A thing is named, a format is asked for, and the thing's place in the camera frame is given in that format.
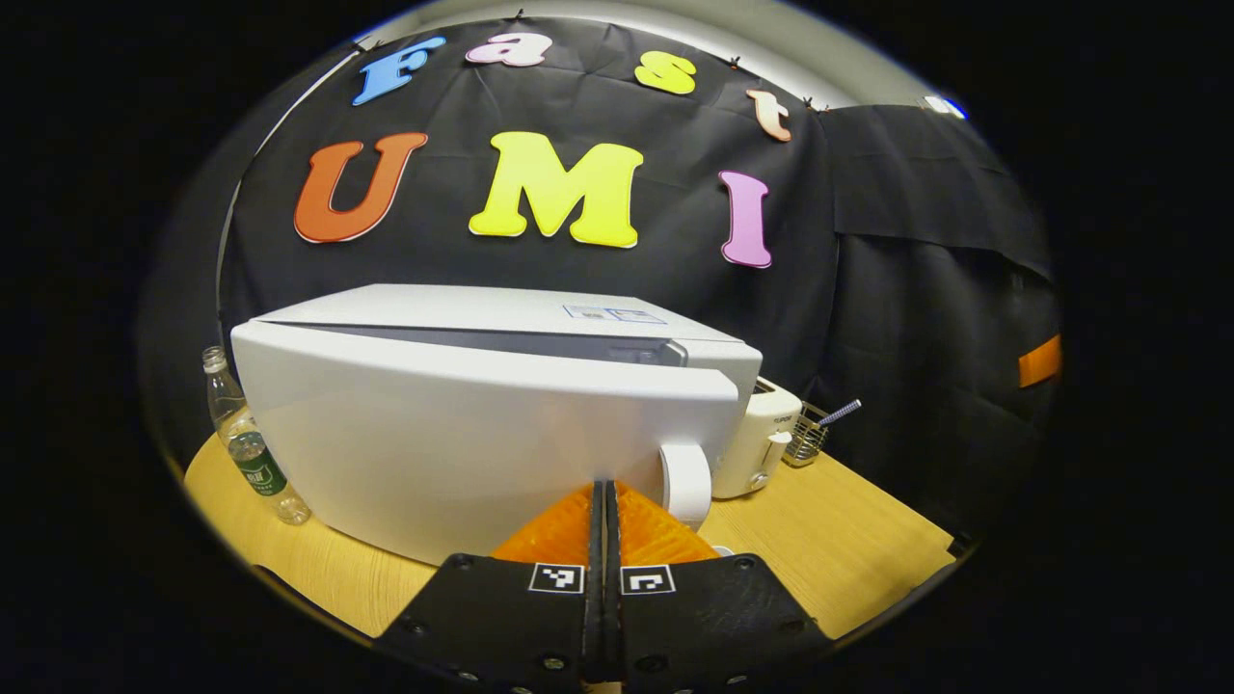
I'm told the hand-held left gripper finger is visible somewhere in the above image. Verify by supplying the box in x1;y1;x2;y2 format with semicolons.
604;479;836;689
374;480;605;689

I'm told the white microwave oven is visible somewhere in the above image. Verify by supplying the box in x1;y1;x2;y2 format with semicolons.
229;282;765;568

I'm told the white toaster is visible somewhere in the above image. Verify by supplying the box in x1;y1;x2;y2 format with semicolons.
711;378;803;500

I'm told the clear plastic water bottle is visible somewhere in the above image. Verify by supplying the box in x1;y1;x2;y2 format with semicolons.
201;347;311;526

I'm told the wire utensil holder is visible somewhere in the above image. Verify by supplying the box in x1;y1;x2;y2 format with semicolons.
783;403;832;469

